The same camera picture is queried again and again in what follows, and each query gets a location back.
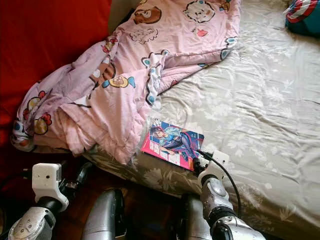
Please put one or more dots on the colourful comic book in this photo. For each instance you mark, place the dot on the colourful comic book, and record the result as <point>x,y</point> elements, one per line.
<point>172,144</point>

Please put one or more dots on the pink cartoon print blanket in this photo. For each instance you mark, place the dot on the pink cartoon print blanket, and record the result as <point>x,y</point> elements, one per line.
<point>120,107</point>

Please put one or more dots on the silver robot left leg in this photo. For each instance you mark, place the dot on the silver robot left leg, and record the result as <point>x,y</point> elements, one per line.
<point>102,217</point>

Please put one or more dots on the star shield print pillow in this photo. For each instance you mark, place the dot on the star shield print pillow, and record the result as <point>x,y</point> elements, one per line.
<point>302,17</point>

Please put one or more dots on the bed with floral beige sheet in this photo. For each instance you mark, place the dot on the bed with floral beige sheet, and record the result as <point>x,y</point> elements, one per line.
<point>260,115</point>

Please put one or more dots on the large red cushion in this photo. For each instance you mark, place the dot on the large red cushion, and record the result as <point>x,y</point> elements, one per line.
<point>45,50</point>

